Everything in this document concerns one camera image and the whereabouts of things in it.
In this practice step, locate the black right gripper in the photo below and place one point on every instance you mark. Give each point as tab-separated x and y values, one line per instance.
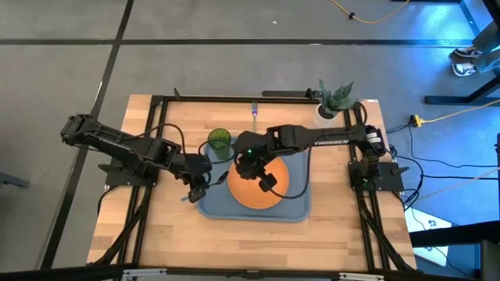
250	164

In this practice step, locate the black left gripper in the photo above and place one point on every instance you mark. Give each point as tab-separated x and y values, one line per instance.
197	168

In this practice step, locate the orange plate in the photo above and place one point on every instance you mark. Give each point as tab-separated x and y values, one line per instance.
254	195

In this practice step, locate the green faceted plastic cup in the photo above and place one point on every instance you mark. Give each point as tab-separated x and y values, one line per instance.
218	138

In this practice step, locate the iridescent rainbow metal fork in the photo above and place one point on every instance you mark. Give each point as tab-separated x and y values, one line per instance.
254	113

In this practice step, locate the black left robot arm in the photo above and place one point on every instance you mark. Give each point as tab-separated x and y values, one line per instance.
117	142

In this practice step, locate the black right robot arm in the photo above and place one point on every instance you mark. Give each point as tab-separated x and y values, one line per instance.
332	138

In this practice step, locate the light blue plastic tray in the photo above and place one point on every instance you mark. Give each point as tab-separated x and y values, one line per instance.
297	210

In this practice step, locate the green plant in white pot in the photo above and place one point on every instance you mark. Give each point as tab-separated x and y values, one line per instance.
338	99

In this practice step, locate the white paper sheet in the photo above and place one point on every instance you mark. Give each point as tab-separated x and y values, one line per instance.
426	226

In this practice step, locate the person's shoe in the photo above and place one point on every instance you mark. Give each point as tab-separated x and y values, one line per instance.
468	52
464	69

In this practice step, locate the person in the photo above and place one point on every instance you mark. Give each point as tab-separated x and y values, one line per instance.
490	39

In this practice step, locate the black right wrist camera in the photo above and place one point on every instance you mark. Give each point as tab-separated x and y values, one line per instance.
267	182

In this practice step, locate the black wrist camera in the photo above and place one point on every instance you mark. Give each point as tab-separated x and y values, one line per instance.
197	194
267	182

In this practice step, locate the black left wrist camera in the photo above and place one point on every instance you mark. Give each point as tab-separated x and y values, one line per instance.
197	194

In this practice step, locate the black aluminium table frame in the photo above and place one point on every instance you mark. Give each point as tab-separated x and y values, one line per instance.
218	99

